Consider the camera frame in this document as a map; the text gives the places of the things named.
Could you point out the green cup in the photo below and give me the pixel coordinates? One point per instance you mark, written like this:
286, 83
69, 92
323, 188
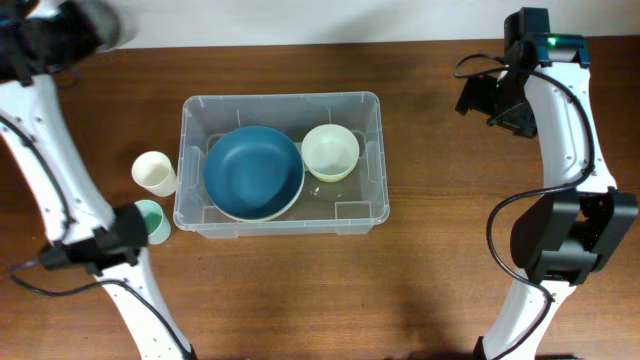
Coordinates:
157, 224

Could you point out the blue plate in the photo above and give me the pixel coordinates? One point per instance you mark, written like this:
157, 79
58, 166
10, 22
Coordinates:
255, 148

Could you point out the white bowl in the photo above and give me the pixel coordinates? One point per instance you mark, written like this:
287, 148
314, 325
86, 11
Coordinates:
330, 149

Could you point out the yellow bowl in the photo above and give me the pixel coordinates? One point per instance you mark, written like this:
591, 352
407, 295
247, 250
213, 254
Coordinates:
329, 178

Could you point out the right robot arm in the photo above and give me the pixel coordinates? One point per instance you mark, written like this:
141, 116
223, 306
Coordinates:
540, 89

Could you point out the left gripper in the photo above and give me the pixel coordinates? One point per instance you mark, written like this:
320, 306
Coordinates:
79, 18

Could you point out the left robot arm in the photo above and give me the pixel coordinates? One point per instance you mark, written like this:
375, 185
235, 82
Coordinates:
82, 229

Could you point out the cream cup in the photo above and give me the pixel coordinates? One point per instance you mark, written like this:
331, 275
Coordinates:
154, 172

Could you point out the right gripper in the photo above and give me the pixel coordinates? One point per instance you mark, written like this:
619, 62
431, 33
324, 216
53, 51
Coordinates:
474, 96

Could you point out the beige plate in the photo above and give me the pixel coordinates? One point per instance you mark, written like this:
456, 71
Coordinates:
254, 198

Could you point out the grey cup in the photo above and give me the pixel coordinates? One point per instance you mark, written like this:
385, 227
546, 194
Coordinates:
114, 23

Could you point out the clear plastic storage bin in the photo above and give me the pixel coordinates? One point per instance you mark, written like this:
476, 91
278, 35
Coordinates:
353, 205

